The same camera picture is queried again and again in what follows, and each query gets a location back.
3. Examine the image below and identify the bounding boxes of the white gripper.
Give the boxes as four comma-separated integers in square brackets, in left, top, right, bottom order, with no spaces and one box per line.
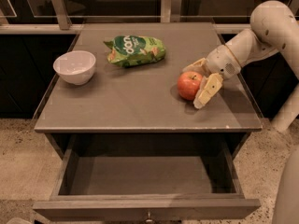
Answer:
[182,45,241,109]

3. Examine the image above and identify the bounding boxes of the red apple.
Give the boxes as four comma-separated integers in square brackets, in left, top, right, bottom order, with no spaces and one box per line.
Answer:
[177,71,203,101]

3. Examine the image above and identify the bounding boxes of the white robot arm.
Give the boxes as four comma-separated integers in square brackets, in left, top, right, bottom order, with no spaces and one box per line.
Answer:
[183,0,299,109]

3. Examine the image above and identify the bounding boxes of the open grey top drawer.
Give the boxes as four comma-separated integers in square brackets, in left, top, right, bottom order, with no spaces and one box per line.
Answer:
[32,147,262,222]

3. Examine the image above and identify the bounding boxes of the metal drawer knob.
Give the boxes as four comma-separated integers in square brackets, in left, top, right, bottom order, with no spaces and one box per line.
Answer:
[145,211,154,224]

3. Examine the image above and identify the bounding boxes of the grey cabinet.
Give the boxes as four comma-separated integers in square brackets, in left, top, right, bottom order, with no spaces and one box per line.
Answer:
[35,22,263,153]

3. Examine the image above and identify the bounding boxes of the green snack bag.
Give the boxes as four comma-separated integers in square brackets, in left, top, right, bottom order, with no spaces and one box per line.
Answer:
[104,35,166,67]

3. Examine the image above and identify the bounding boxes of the white ceramic bowl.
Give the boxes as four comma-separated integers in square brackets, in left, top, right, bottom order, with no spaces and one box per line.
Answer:
[53,50,96,85]

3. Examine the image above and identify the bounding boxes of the middle metal railing bracket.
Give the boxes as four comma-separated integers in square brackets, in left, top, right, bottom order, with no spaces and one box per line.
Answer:
[160,0,182,23]

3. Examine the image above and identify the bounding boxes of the metal railing bracket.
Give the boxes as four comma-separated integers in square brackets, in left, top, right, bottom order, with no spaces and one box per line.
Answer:
[160,0,182,23]
[50,0,72,30]
[288,0,299,14]

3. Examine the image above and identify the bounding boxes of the white table leg post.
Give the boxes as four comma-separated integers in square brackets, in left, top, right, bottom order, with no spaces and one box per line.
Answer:
[272,84,299,132]

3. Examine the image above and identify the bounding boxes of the right metal railing bracket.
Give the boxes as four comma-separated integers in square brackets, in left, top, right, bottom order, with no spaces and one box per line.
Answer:
[288,0,299,14]

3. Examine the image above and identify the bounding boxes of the left metal railing bracket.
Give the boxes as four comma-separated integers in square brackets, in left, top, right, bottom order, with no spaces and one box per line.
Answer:
[50,0,72,30]

